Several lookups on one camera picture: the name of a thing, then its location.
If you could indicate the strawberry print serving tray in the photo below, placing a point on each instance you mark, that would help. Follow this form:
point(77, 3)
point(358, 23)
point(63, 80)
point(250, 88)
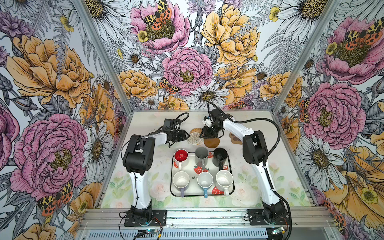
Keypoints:
point(194, 177)

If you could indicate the multicolour braided coaster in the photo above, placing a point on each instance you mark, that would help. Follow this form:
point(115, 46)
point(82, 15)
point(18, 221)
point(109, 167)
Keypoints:
point(195, 139)

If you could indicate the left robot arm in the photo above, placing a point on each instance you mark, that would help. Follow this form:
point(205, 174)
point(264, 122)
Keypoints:
point(137, 157)

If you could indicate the black mug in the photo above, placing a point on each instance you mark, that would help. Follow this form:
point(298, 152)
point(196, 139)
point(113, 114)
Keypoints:
point(220, 157)

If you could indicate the plain round wooden coaster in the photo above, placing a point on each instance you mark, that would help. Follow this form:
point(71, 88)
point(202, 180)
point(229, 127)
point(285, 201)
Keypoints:
point(212, 143)

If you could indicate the white mug blue handle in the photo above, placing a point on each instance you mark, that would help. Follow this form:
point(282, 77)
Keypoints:
point(205, 180)

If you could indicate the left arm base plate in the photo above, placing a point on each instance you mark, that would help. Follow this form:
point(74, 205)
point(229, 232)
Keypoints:
point(156, 216)

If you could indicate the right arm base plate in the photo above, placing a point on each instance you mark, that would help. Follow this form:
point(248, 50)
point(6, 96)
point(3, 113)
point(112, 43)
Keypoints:
point(255, 216)

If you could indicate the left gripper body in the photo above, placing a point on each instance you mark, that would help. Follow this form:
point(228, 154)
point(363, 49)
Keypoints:
point(178, 136)

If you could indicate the aluminium front rail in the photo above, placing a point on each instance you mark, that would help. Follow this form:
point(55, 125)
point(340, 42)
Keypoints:
point(206, 218)

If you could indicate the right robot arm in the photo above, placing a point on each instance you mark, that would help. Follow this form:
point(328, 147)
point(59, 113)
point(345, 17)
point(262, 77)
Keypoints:
point(256, 153)

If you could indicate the woven rattan coaster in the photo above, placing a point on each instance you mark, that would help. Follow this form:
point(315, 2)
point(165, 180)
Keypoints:
point(196, 130)

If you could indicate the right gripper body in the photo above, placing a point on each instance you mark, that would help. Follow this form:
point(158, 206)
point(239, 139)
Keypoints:
point(212, 131)

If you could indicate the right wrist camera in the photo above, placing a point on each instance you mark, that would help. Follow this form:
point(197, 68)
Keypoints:
point(207, 122)

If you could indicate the green circuit board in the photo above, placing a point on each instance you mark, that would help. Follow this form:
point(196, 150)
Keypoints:
point(148, 233)

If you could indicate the red interior mug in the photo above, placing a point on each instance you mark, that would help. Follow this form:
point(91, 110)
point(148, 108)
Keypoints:
point(180, 159)

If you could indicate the paw shaped wooden coaster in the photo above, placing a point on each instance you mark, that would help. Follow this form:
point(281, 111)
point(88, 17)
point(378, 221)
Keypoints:
point(234, 139)

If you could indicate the white mug purple handle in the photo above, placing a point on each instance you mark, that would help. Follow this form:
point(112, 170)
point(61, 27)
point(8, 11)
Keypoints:
point(181, 181)

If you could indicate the grey mug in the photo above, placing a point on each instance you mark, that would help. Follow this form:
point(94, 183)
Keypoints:
point(201, 157)

